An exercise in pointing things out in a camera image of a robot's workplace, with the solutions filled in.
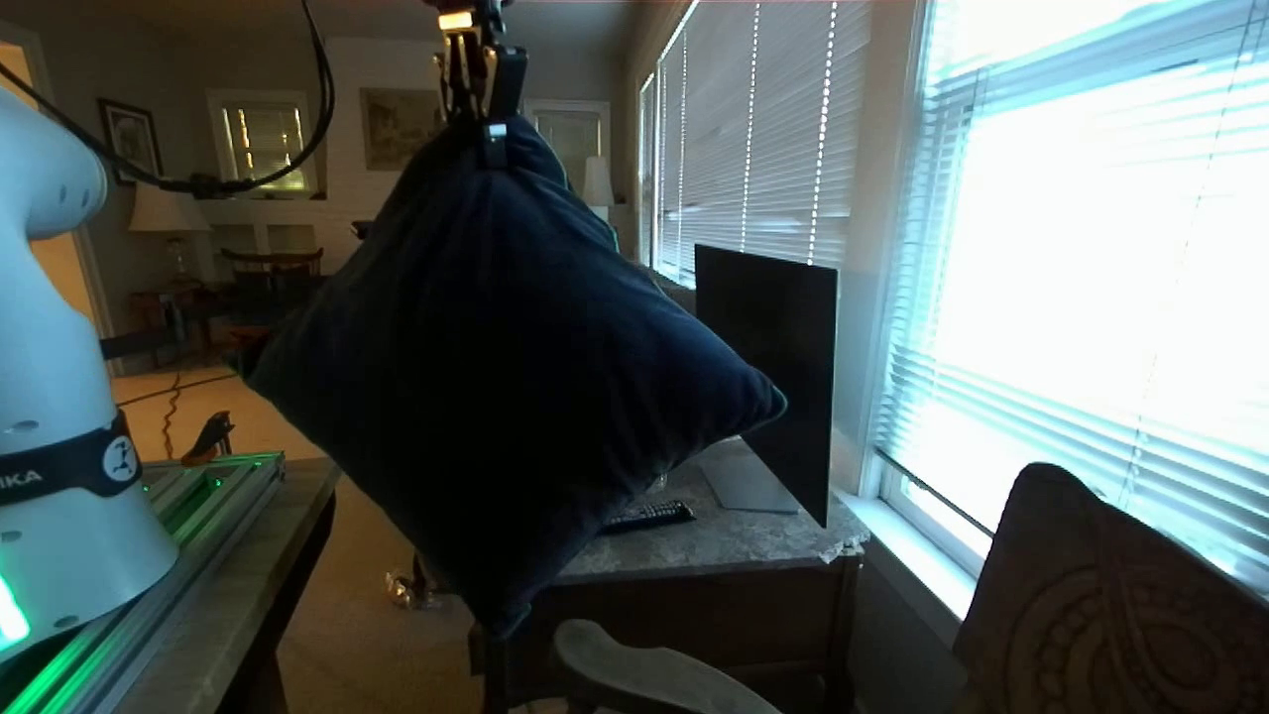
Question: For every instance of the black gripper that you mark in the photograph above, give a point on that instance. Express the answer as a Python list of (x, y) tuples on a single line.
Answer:
[(478, 24)]

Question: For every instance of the dark blue pillow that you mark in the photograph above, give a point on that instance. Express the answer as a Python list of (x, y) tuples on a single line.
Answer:
[(502, 371)]

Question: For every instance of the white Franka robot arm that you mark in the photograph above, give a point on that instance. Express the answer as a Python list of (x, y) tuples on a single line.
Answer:
[(55, 398)]

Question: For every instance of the dark dining table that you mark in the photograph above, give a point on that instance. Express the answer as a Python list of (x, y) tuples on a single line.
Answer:
[(263, 270)]

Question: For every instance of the narrow white window blinds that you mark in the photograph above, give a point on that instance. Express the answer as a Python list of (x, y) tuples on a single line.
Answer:
[(767, 120)]

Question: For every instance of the white shade table lamp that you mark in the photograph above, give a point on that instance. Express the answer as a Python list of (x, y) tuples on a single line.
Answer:
[(169, 207)]

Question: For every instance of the small dark framed picture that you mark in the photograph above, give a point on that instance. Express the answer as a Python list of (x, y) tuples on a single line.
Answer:
[(129, 140)]

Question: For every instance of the black flat monitor with stand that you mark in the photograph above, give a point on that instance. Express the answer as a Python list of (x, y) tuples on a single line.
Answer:
[(767, 371)]

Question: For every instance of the black remote control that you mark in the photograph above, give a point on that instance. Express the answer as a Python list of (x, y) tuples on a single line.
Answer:
[(660, 518)]

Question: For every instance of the marble top side table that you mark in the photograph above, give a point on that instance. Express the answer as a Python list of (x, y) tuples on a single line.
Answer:
[(738, 529)]

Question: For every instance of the wooden armchair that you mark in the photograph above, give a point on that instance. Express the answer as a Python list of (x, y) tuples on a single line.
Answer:
[(647, 675)]

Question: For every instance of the wide white window blinds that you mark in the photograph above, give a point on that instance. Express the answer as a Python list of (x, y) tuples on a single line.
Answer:
[(1114, 264)]

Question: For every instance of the brown patterned cushion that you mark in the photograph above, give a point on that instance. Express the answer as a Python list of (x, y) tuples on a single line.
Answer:
[(1123, 608)]

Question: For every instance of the framed wall painting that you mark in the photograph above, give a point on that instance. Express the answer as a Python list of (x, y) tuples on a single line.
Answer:
[(400, 124)]

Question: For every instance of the framed wall mirror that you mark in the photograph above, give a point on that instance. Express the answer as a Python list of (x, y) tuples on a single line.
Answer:
[(269, 143)]

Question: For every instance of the green lit aluminium base rail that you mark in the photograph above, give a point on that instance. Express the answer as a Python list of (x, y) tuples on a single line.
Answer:
[(211, 497)]

